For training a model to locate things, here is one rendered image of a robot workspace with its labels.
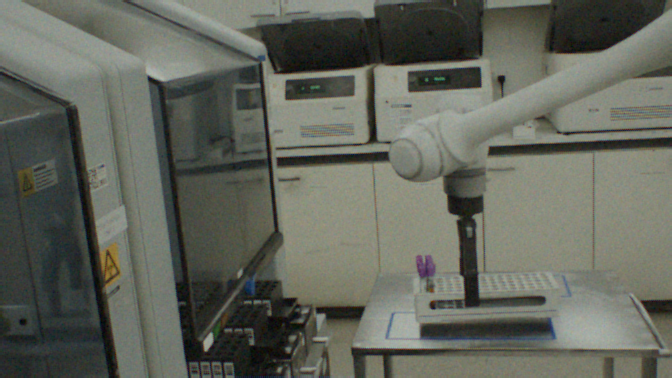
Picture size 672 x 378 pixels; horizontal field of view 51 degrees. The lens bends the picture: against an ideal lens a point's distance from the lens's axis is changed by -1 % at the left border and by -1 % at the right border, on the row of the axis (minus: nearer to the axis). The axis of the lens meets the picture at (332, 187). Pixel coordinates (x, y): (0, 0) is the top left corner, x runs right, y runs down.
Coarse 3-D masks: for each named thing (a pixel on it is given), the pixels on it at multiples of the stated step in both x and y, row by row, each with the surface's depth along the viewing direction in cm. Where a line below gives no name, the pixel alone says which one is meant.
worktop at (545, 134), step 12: (540, 120) 380; (504, 132) 350; (540, 132) 342; (552, 132) 339; (564, 132) 336; (576, 132) 333; (588, 132) 331; (600, 132) 328; (612, 132) 326; (624, 132) 323; (636, 132) 321; (648, 132) 320; (660, 132) 319; (336, 144) 353; (348, 144) 350; (372, 144) 346; (384, 144) 343; (492, 144) 331; (504, 144) 330; (276, 156) 348; (288, 156) 347
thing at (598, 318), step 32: (384, 288) 177; (576, 288) 167; (608, 288) 166; (384, 320) 158; (480, 320) 154; (512, 320) 153; (544, 320) 151; (576, 320) 150; (608, 320) 149; (640, 320) 147; (352, 352) 147; (384, 352) 145; (416, 352) 144; (448, 352) 143; (480, 352) 141; (512, 352) 140; (544, 352) 139; (576, 352) 138; (608, 352) 137; (640, 352) 135
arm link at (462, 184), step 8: (448, 176) 143; (456, 176) 142; (464, 176) 142; (472, 176) 142; (480, 176) 142; (448, 184) 144; (456, 184) 142; (464, 184) 142; (472, 184) 142; (480, 184) 143; (448, 192) 144; (456, 192) 143; (464, 192) 142; (472, 192) 142; (480, 192) 143
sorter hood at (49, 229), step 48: (0, 96) 72; (48, 96) 78; (0, 144) 66; (48, 144) 74; (0, 192) 66; (48, 192) 74; (0, 240) 65; (48, 240) 73; (96, 240) 82; (0, 288) 65; (48, 288) 73; (96, 288) 83; (0, 336) 65; (48, 336) 72; (96, 336) 82
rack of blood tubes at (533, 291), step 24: (456, 288) 149; (480, 288) 148; (504, 288) 148; (528, 288) 146; (552, 288) 145; (432, 312) 148; (456, 312) 147; (480, 312) 147; (528, 312) 146; (552, 312) 146
